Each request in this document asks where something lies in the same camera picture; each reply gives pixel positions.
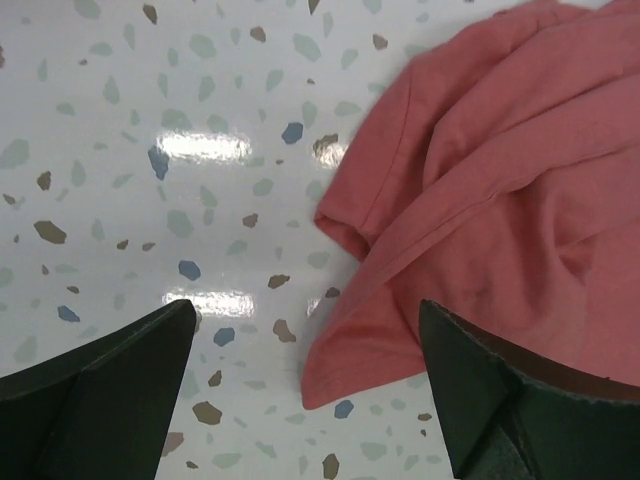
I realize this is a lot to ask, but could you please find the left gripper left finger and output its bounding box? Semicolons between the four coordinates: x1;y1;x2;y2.
1;301;196;479

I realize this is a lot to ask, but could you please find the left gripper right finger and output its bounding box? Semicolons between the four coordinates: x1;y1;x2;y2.
419;300;639;479

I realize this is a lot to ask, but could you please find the dusty red t shirt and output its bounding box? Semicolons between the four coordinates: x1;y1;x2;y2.
301;1;639;410

